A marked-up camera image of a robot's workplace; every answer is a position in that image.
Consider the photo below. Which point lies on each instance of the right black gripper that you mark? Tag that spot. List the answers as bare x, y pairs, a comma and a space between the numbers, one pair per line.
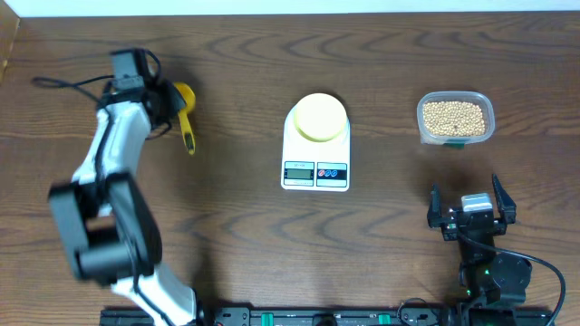
449, 227

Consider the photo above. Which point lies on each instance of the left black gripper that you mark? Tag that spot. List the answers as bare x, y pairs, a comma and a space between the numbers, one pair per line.
166, 91

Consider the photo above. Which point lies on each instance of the yellow measuring scoop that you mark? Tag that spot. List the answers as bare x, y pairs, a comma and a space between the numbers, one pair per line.
187, 132

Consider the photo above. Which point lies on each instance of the white digital kitchen scale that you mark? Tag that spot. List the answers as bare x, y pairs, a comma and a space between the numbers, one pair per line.
308, 165

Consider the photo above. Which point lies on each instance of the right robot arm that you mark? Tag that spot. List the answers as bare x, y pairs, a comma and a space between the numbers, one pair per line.
495, 282

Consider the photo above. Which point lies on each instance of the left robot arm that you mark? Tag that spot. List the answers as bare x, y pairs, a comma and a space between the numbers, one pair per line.
108, 232

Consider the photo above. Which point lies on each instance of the yellow plastic bowl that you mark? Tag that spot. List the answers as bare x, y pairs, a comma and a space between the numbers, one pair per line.
319, 116

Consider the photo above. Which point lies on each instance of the clear container of soybeans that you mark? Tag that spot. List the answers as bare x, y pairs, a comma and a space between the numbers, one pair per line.
455, 118

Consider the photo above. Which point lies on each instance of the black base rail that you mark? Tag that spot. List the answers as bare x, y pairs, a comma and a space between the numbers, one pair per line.
408, 315

